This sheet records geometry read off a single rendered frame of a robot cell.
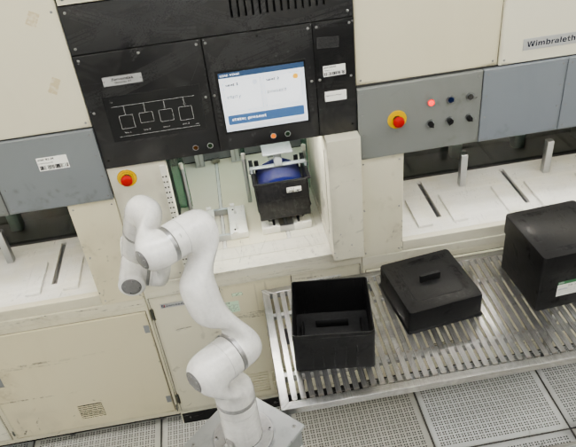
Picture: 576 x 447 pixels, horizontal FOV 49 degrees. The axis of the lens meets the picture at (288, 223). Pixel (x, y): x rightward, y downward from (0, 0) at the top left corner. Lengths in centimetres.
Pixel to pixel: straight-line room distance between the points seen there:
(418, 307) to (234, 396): 79
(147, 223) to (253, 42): 72
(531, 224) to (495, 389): 101
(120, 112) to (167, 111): 15
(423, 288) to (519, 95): 77
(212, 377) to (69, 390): 133
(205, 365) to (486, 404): 172
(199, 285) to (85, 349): 121
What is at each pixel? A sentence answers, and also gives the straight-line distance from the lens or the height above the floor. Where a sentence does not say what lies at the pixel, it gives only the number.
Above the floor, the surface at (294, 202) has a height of 101.
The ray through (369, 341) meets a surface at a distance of 217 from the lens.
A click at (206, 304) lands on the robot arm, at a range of 171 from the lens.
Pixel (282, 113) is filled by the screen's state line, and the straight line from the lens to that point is 218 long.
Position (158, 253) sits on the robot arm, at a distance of 160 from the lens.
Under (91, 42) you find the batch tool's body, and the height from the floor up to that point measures 184.
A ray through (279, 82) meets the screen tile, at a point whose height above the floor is 162.
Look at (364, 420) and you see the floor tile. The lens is 307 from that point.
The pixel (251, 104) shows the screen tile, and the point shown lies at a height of 156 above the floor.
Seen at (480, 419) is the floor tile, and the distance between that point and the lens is 312.
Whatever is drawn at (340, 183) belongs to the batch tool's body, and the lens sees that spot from 230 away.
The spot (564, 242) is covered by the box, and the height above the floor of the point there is 101.
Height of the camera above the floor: 247
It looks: 36 degrees down
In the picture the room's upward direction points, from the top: 7 degrees counter-clockwise
